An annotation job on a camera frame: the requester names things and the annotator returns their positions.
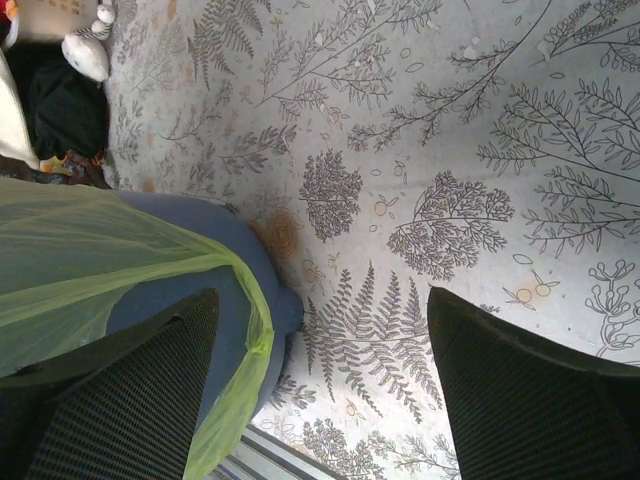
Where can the white canvas tote bag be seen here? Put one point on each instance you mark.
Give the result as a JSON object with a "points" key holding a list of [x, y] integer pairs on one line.
{"points": [[14, 135]]}

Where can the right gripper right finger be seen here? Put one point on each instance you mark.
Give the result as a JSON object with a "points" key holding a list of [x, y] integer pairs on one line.
{"points": [[523, 407]]}

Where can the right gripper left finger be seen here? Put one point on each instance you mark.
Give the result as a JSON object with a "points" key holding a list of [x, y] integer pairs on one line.
{"points": [[122, 407]]}

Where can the blue trash bin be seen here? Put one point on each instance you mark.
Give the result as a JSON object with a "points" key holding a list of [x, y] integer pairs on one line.
{"points": [[150, 298]]}

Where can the small white plush toy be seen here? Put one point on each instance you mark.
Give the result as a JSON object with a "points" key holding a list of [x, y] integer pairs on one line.
{"points": [[84, 49]]}

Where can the green plastic trash bag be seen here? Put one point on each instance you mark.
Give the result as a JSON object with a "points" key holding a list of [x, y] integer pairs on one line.
{"points": [[68, 255]]}

